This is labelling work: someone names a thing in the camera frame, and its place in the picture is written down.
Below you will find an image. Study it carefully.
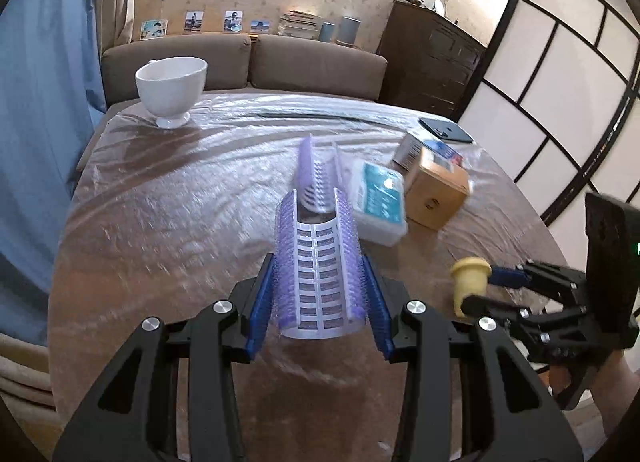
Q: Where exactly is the black thin stick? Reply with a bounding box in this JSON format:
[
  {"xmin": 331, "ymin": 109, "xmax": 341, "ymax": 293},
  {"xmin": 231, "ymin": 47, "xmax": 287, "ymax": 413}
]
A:
[{"xmin": 257, "ymin": 112, "xmax": 401, "ymax": 127}]

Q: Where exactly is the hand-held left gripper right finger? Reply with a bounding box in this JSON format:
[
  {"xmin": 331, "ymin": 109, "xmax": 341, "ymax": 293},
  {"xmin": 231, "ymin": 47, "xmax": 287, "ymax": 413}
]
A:
[{"xmin": 361, "ymin": 256, "xmax": 585, "ymax": 462}]

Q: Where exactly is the white and blue medicine box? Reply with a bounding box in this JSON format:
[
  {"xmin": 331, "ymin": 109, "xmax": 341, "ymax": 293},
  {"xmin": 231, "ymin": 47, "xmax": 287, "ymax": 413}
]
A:
[{"xmin": 391, "ymin": 131, "xmax": 463, "ymax": 173}]

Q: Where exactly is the white tissue pack teal label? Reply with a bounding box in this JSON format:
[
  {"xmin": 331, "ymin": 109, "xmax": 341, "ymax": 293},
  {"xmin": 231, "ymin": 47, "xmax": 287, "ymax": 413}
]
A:
[{"xmin": 347, "ymin": 158, "xmax": 408, "ymax": 246}]

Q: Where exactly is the purple hair roller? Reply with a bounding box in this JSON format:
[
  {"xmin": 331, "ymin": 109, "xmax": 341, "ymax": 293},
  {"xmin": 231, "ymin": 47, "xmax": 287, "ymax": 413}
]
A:
[
  {"xmin": 272, "ymin": 187, "xmax": 371, "ymax": 340},
  {"xmin": 297, "ymin": 135, "xmax": 347, "ymax": 215}
]

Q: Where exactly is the blue curtain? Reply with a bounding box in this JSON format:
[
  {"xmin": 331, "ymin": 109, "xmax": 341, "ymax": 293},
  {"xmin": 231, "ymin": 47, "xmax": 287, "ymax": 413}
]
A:
[{"xmin": 0, "ymin": 0, "xmax": 108, "ymax": 348}]

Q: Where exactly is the white sliding screen door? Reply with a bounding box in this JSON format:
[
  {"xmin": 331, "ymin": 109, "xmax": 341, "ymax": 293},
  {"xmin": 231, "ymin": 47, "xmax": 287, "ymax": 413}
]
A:
[{"xmin": 452, "ymin": 0, "xmax": 640, "ymax": 293}]

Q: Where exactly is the person's right forearm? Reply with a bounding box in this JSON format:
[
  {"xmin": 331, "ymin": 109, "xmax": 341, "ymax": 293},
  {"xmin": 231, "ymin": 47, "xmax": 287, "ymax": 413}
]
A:
[{"xmin": 590, "ymin": 352, "xmax": 640, "ymax": 443}]

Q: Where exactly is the brown cardboard box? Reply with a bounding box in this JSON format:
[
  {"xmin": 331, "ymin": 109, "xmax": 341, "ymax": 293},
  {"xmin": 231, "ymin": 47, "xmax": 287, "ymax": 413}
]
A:
[{"xmin": 404, "ymin": 147, "xmax": 472, "ymax": 230}]

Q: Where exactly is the stack of books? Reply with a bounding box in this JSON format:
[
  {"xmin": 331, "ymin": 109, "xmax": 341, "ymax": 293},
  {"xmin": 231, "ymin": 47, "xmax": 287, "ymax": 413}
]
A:
[{"xmin": 277, "ymin": 10, "xmax": 323, "ymax": 40}]

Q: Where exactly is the brown sofa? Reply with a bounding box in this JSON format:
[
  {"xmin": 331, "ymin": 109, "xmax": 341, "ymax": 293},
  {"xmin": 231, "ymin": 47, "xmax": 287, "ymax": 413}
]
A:
[{"xmin": 75, "ymin": 87, "xmax": 381, "ymax": 173}]

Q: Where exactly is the blue smartphone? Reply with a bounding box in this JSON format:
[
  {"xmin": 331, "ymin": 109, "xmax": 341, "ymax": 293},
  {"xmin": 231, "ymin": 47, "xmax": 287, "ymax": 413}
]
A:
[{"xmin": 419, "ymin": 117, "xmax": 473, "ymax": 144}]

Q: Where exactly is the grey cylinder speaker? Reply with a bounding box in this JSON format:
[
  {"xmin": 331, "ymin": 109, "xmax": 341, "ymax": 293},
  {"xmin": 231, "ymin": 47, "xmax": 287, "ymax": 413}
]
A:
[{"xmin": 337, "ymin": 16, "xmax": 362, "ymax": 48}]

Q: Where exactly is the brown sofa back cushion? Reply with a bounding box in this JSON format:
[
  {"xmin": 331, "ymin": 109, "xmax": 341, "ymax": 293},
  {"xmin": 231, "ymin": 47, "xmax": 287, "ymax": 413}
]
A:
[
  {"xmin": 250, "ymin": 35, "xmax": 388, "ymax": 102},
  {"xmin": 101, "ymin": 34, "xmax": 252, "ymax": 93}
]

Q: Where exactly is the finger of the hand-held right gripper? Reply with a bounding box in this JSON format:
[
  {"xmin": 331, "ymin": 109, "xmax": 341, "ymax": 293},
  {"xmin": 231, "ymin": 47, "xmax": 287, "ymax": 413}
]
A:
[
  {"xmin": 487, "ymin": 259, "xmax": 588, "ymax": 305},
  {"xmin": 460, "ymin": 293, "xmax": 588, "ymax": 363}
]

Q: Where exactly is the dark wooden dresser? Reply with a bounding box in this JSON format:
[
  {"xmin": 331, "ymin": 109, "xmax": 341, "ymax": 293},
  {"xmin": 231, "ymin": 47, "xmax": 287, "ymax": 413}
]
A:
[{"xmin": 376, "ymin": 0, "xmax": 488, "ymax": 119}]

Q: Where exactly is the white footed cup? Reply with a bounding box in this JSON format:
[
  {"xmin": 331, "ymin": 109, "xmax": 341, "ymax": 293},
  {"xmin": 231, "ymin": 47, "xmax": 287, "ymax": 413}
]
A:
[{"xmin": 135, "ymin": 56, "xmax": 208, "ymax": 129}]

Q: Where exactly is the small yellow cup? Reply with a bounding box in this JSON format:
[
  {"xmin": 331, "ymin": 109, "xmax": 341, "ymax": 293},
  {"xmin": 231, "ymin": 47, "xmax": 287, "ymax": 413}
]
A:
[{"xmin": 450, "ymin": 257, "xmax": 492, "ymax": 317}]

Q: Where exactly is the clear plastic table cover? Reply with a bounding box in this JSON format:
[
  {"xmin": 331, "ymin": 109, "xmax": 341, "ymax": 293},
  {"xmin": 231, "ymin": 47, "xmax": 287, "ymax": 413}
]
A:
[{"xmin": 47, "ymin": 92, "xmax": 568, "ymax": 462}]

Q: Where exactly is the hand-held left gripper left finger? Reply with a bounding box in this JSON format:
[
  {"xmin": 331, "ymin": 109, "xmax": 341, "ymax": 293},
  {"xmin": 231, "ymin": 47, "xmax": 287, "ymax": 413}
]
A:
[{"xmin": 52, "ymin": 253, "xmax": 278, "ymax": 462}]

